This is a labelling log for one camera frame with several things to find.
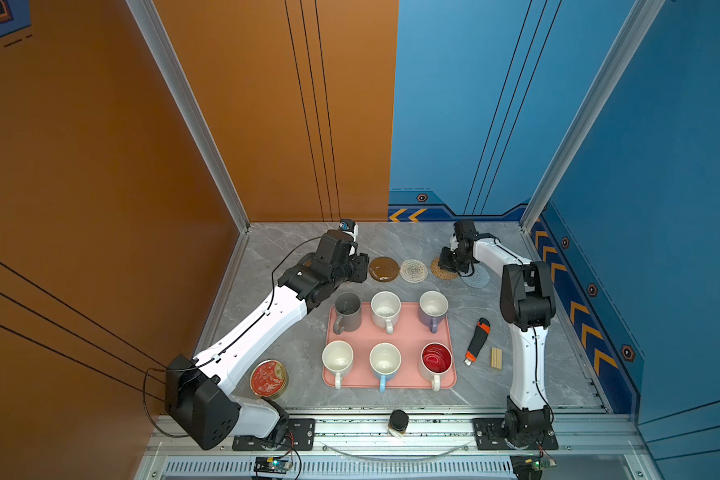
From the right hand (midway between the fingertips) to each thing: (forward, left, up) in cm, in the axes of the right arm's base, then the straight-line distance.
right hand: (439, 265), depth 107 cm
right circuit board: (-59, -12, -2) cm, 60 cm away
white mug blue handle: (-34, +21, 0) cm, 40 cm away
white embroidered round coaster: (-2, +10, 0) cm, 10 cm away
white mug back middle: (-18, +20, +2) cm, 27 cm away
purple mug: (-18, +5, +2) cm, 19 cm away
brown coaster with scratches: (-2, +20, +1) cm, 20 cm away
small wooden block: (-34, -11, 0) cm, 35 cm away
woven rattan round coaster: (-3, 0, -1) cm, 3 cm away
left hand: (-16, +26, +25) cm, 40 cm away
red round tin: (-40, +52, +3) cm, 66 cm away
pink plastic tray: (-26, +13, 0) cm, 30 cm away
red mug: (-35, +7, +2) cm, 36 cm away
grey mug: (-25, +31, +11) cm, 41 cm away
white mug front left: (-34, +34, +1) cm, 48 cm away
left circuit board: (-58, +50, -2) cm, 77 cm away
